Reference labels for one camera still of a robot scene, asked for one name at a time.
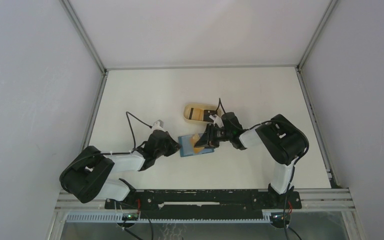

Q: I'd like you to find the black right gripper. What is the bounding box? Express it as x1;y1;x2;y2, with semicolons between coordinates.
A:
194;122;233;149

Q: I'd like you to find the gold credit card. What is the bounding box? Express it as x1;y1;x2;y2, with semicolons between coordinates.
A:
189;133;205;154

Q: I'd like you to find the blue leather card holder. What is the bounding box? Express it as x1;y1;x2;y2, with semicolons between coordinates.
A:
178;133;215;158

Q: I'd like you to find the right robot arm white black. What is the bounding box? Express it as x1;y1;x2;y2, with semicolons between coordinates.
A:
194;112;310;208

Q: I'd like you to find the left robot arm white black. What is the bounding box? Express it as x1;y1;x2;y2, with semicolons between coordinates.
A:
59;129;181;209

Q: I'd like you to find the black VIP card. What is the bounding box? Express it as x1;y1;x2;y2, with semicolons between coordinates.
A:
203;109;218;123

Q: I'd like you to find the beige oval plastic tray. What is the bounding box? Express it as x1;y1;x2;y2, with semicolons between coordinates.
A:
183;103;222;125

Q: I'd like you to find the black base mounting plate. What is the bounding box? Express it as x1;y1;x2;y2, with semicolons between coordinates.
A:
122;189;303;210

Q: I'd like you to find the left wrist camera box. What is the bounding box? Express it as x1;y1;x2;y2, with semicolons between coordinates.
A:
152;119;164;131

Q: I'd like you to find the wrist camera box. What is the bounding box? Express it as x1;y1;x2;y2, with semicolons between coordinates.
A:
209;114;224;128
152;119;164;131

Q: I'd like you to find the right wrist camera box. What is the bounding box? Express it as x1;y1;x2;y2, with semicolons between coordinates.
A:
209;114;224;128

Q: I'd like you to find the black left camera cable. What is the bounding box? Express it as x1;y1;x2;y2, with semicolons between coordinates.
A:
125;111;153;152

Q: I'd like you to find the black camera cable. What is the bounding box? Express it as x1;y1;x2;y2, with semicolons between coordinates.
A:
216;97;310;196
125;111;153;152

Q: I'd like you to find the black right camera cable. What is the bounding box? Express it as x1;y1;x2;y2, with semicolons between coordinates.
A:
216;97;310;196

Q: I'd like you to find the white slotted cable duct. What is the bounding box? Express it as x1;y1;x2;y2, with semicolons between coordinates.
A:
65;212;272;224

